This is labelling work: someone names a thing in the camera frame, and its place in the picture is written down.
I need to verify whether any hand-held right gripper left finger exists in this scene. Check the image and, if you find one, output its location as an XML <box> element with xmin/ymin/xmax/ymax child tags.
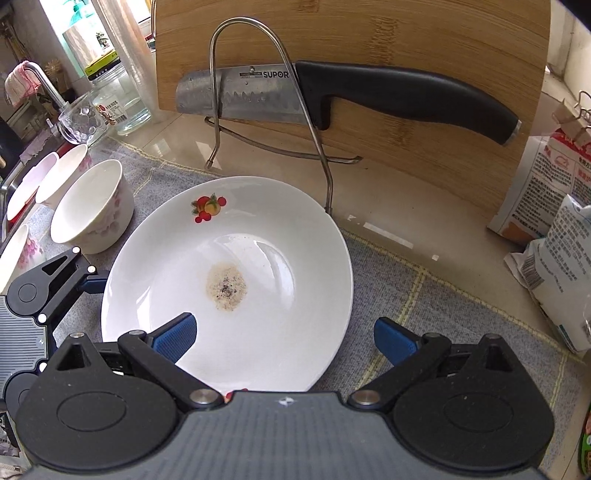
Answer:
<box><xmin>54</xmin><ymin>313</ymin><xmax>225</xmax><ymax>414</ymax></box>

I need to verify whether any green round tin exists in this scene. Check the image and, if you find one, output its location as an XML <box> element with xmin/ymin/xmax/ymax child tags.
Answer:
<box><xmin>577</xmin><ymin>425</ymin><xmax>591</xmax><ymax>472</ymax></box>

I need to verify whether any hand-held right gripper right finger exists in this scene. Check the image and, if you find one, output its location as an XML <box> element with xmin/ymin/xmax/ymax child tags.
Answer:
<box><xmin>347</xmin><ymin>316</ymin><xmax>526</xmax><ymax>412</ymax></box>

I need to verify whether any tall plastic wrap roll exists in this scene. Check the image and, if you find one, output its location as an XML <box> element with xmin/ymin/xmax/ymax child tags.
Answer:
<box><xmin>95</xmin><ymin>0</ymin><xmax>155</xmax><ymax>93</ymax></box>

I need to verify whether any metal faucet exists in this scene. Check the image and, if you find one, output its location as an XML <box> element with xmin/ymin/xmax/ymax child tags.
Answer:
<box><xmin>21</xmin><ymin>62</ymin><xmax>75</xmax><ymax>112</ymax></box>

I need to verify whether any pink cloth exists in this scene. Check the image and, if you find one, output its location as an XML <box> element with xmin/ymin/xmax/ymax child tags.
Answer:
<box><xmin>4</xmin><ymin>60</ymin><xmax>42</xmax><ymax>97</ymax></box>

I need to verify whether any black-handled kitchen knife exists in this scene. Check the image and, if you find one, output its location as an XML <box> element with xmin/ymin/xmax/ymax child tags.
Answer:
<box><xmin>175</xmin><ymin>60</ymin><xmax>522</xmax><ymax>147</ymax></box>

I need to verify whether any red and white bag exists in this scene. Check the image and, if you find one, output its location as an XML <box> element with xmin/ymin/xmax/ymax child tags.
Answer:
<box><xmin>487</xmin><ymin>99</ymin><xmax>591</xmax><ymax>245</ymax></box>

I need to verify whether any clear glass mug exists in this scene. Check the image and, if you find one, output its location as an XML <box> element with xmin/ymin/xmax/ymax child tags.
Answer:
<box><xmin>58</xmin><ymin>91</ymin><xmax>108</xmax><ymax>146</ymax></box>

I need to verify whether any metal wire rack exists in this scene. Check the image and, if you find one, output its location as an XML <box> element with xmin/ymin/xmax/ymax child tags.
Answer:
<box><xmin>203</xmin><ymin>17</ymin><xmax>363</xmax><ymax>215</ymax></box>

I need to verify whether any grey and teal checked towel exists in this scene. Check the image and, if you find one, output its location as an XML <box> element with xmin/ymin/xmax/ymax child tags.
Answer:
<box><xmin>44</xmin><ymin>138</ymin><xmax>585</xmax><ymax>444</ymax></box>

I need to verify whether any stained white fruit-print plate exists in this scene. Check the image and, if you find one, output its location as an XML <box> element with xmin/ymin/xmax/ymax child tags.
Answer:
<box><xmin>100</xmin><ymin>176</ymin><xmax>352</xmax><ymax>400</ymax></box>

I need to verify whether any glass jar with yellow-green lid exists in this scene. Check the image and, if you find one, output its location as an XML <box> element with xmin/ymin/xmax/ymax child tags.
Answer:
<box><xmin>85</xmin><ymin>51</ymin><xmax>153</xmax><ymax>136</ymax></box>

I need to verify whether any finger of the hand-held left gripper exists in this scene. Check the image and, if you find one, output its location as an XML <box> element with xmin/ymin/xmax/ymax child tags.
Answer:
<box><xmin>37</xmin><ymin>247</ymin><xmax>110</xmax><ymax>330</ymax></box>

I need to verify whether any white floral bowl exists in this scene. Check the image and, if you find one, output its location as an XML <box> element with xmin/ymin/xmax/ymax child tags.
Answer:
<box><xmin>34</xmin><ymin>144</ymin><xmax>90</xmax><ymax>208</ymax></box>
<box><xmin>0</xmin><ymin>224</ymin><xmax>44</xmax><ymax>296</ymax></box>
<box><xmin>50</xmin><ymin>159</ymin><xmax>136</xmax><ymax>254</ymax></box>

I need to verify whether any short plastic wrap roll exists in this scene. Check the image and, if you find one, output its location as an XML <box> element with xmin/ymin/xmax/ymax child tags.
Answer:
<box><xmin>61</xmin><ymin>25</ymin><xmax>105</xmax><ymax>70</ymax></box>

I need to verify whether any bamboo cutting board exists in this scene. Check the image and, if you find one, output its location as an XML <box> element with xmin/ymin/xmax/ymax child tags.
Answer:
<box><xmin>154</xmin><ymin>0</ymin><xmax>552</xmax><ymax>232</ymax></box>

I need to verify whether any metal binder clip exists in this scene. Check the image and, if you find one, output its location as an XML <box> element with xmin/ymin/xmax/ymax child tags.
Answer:
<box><xmin>561</xmin><ymin>90</ymin><xmax>591</xmax><ymax>134</ymax></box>

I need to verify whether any red-rimmed basin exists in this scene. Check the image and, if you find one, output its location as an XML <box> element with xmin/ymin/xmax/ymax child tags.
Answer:
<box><xmin>6</xmin><ymin>152</ymin><xmax>60</xmax><ymax>222</ymax></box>

